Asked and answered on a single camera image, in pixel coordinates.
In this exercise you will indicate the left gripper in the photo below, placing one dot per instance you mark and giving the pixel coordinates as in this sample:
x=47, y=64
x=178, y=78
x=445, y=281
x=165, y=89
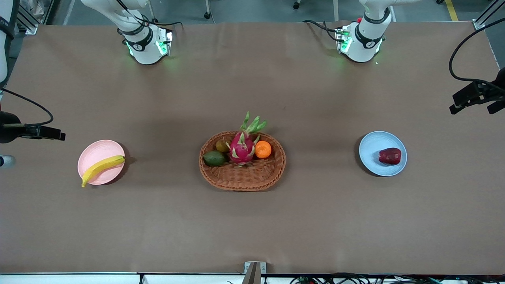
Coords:
x=498, y=89

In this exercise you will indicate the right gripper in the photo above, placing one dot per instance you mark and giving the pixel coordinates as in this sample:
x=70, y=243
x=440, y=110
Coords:
x=8, y=127

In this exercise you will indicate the yellow banana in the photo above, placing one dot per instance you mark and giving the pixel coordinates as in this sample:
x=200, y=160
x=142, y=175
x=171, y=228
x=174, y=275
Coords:
x=100, y=167

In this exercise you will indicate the dark red apple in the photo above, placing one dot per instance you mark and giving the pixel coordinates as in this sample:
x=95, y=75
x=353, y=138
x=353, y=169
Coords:
x=390, y=156

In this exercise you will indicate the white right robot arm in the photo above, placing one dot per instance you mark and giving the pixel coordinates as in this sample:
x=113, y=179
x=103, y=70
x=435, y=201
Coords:
x=146, y=51

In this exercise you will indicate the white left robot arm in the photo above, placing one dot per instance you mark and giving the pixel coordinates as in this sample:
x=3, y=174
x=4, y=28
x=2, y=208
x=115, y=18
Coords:
x=365, y=49

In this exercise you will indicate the pink plate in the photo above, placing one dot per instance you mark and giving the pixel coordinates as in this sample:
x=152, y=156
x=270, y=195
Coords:
x=94, y=152

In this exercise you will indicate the light blue plate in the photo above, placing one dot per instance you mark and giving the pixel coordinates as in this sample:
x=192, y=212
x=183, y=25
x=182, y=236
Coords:
x=373, y=152

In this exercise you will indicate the green avocado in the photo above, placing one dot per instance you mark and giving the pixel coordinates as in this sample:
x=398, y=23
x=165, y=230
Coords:
x=214, y=158

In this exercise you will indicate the olive brown kiwi fruit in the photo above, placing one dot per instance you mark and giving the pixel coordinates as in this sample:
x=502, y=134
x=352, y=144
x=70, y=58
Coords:
x=221, y=146

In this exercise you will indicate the pink dragon fruit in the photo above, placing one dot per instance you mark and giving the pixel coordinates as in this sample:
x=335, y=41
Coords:
x=241, y=150

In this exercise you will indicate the brown wicker basket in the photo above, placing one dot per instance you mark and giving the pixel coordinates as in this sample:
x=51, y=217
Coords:
x=242, y=179

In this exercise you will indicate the orange tangerine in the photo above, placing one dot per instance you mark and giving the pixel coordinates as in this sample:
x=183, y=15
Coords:
x=263, y=150

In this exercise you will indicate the aluminium frame corner post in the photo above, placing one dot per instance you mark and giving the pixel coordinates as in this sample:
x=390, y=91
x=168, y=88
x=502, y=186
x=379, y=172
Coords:
x=27, y=23
x=483, y=19

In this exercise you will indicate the white vertical post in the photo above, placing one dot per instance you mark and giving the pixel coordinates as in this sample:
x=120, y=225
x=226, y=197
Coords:
x=335, y=10

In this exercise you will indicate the metal table edge bracket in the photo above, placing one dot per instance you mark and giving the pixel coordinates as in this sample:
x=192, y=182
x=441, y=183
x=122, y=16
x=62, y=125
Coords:
x=254, y=272

